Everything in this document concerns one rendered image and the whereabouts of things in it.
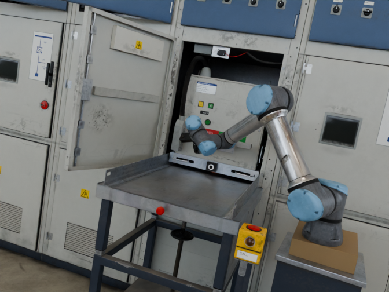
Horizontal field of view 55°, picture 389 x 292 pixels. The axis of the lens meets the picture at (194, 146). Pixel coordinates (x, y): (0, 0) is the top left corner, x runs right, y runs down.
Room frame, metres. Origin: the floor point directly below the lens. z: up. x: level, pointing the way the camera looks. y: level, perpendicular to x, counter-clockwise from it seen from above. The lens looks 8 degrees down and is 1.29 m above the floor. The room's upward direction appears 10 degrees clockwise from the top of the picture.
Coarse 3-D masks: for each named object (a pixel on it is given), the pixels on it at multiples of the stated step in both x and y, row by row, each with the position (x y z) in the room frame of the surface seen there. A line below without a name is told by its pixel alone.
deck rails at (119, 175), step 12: (156, 156) 2.02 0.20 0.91; (120, 168) 1.63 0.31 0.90; (132, 168) 1.74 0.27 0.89; (144, 168) 1.88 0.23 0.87; (156, 168) 2.02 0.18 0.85; (108, 180) 1.54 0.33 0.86; (120, 180) 1.63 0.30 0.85; (252, 192) 1.84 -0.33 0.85; (240, 204) 1.50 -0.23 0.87; (228, 216) 1.38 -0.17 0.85
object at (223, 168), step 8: (168, 160) 2.19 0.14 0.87; (176, 160) 2.18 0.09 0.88; (192, 160) 2.15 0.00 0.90; (200, 160) 2.14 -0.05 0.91; (208, 160) 2.13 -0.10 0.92; (200, 168) 2.14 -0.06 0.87; (224, 168) 2.10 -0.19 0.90; (232, 168) 2.08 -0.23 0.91; (240, 168) 2.07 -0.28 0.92; (232, 176) 2.08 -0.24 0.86; (240, 176) 2.07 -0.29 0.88; (256, 176) 2.04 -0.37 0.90
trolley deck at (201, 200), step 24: (168, 168) 2.09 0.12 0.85; (96, 192) 1.52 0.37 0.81; (120, 192) 1.49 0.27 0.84; (144, 192) 1.52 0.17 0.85; (168, 192) 1.58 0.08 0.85; (192, 192) 1.65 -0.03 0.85; (216, 192) 1.73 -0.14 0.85; (240, 192) 1.81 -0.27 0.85; (168, 216) 1.43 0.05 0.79; (192, 216) 1.40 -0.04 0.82; (216, 216) 1.37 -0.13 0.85; (240, 216) 1.42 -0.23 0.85
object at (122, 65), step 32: (96, 32) 1.72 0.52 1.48; (128, 32) 1.87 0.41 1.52; (160, 32) 2.06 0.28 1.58; (96, 64) 1.77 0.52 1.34; (128, 64) 1.93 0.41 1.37; (160, 64) 2.14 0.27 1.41; (96, 96) 1.79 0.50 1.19; (128, 96) 1.94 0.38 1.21; (160, 96) 2.17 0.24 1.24; (96, 128) 1.81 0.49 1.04; (128, 128) 1.99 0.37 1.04; (160, 128) 2.17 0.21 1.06; (96, 160) 1.84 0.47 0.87; (128, 160) 2.02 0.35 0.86
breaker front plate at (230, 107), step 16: (192, 80) 2.19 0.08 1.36; (208, 80) 2.16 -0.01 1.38; (192, 96) 2.18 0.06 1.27; (208, 96) 2.16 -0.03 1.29; (224, 96) 2.13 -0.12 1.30; (240, 96) 2.11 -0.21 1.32; (192, 112) 2.18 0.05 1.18; (224, 112) 2.13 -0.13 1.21; (240, 112) 2.10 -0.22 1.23; (208, 128) 2.15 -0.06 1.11; (224, 128) 2.12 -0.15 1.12; (192, 144) 2.17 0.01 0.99; (256, 144) 2.07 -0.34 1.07; (224, 160) 2.11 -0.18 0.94; (240, 160) 2.09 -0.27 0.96
